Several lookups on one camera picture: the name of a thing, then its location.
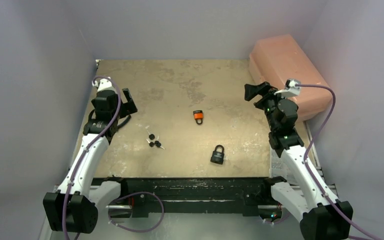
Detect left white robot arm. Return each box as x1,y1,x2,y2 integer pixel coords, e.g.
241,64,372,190
42,88,138,234

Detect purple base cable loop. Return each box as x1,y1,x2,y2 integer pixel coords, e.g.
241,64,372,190
107,191,165,233

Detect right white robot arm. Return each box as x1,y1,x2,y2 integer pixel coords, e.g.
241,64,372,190
244,78,354,240

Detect orange black padlock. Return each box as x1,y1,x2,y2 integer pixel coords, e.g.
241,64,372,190
193,110,204,125

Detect pink plastic storage box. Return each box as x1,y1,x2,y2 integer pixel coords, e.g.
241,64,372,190
248,34,332,122

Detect single black head key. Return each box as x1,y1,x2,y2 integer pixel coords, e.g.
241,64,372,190
145,125,159,141

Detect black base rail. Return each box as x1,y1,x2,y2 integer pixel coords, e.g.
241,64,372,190
90,177,281,219

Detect blue handled pliers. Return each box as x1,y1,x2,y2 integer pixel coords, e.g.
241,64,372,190
117,115,132,130

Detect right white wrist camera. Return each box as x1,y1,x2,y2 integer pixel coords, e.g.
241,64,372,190
274,78,301,98

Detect black head key pair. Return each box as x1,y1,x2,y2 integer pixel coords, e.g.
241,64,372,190
146,139,165,150

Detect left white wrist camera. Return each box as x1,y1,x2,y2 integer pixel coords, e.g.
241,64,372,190
92,78,116,92

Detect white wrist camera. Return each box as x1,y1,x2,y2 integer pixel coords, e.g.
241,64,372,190
274,78,301,98
92,78,116,92

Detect clear screw organizer box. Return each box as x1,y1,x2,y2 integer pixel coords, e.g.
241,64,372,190
269,148,289,181

